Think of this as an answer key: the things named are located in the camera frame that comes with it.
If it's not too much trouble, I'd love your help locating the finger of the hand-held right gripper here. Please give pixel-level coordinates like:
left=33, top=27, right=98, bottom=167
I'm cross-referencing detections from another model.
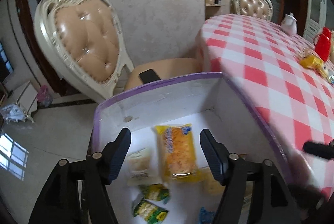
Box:
left=303, top=141, right=334, bottom=161
left=292, top=184, right=330, bottom=224

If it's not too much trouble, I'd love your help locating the white glass-door cabinet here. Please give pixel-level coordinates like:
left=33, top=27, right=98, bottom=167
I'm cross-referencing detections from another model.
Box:
left=304, top=0, right=328, bottom=39

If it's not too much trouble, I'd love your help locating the black phone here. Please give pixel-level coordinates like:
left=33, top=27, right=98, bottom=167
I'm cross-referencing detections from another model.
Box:
left=139, top=69, right=161, bottom=83

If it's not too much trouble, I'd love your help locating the flat yellow snack packet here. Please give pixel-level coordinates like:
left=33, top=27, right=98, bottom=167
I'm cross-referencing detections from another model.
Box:
left=299, top=54, right=325, bottom=70

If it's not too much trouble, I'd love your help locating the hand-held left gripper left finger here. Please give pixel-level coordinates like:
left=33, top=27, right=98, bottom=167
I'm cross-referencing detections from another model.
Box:
left=28, top=127, right=132, bottom=224

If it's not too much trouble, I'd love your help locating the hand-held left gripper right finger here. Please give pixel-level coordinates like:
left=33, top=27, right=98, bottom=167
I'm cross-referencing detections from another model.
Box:
left=200, top=128, right=302, bottom=224

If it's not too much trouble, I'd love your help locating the pink waste bin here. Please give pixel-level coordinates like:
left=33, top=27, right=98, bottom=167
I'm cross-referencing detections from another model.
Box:
left=37, top=85, right=53, bottom=107

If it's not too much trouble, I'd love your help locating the red jug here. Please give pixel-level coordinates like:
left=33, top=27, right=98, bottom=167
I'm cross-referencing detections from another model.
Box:
left=314, top=26, right=333, bottom=61

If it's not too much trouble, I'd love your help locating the large yellow bread packet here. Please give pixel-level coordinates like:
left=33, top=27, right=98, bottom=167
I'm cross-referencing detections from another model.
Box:
left=152, top=123, right=202, bottom=183

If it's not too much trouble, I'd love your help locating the blue clear snack packet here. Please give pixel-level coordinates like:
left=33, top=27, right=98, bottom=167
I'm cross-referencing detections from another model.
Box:
left=320, top=65, right=334, bottom=84

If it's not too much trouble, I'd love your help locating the pink checked tablecloth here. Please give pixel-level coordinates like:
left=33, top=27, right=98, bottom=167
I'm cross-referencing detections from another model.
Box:
left=196, top=14, right=334, bottom=204

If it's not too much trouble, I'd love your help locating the black television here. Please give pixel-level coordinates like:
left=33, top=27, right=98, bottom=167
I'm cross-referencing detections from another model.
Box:
left=0, top=40, right=14, bottom=84

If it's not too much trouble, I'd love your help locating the white television stand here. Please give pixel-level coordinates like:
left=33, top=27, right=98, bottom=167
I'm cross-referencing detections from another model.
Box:
left=12, top=81, right=39, bottom=124

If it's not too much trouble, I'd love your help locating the white bread packet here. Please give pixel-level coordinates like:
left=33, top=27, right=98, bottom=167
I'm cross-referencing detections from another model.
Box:
left=127, top=148, right=154, bottom=186

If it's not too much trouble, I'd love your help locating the white teapot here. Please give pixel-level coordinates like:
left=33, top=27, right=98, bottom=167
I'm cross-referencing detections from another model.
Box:
left=280, top=13, right=298, bottom=35

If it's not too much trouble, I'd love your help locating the white box with purple rim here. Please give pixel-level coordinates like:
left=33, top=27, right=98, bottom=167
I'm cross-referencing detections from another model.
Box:
left=90, top=72, right=294, bottom=224

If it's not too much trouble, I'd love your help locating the green yellow candy packet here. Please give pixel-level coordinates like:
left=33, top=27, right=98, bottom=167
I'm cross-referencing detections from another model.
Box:
left=138, top=184, right=171, bottom=205
left=132, top=198, right=170, bottom=223

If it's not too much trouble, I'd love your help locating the beige tufted dining chair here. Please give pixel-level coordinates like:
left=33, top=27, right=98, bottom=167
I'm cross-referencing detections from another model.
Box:
left=33, top=0, right=201, bottom=104
left=230, top=0, right=273, bottom=21

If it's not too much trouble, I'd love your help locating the blue white snack packet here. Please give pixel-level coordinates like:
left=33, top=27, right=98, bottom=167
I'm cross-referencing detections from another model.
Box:
left=199, top=207, right=217, bottom=224

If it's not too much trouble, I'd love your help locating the clear plastic bag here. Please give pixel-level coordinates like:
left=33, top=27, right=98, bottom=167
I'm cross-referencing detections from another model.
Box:
left=0, top=104, right=27, bottom=123

